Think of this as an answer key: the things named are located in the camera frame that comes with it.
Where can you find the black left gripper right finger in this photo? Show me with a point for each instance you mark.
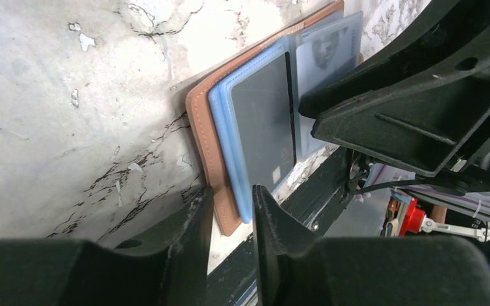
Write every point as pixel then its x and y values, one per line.
pixel 386 271

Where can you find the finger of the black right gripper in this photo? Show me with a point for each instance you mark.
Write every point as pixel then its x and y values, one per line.
pixel 440 30
pixel 420 124

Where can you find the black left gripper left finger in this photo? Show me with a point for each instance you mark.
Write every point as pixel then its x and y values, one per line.
pixel 164 265

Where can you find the white card with portrait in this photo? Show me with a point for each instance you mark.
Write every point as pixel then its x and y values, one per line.
pixel 325 50

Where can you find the tan leather card holder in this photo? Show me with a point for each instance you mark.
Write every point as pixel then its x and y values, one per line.
pixel 213 122

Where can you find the dark grey credit card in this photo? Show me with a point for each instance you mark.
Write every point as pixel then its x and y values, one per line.
pixel 262 104

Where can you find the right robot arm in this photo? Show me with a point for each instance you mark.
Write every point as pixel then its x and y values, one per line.
pixel 460 176

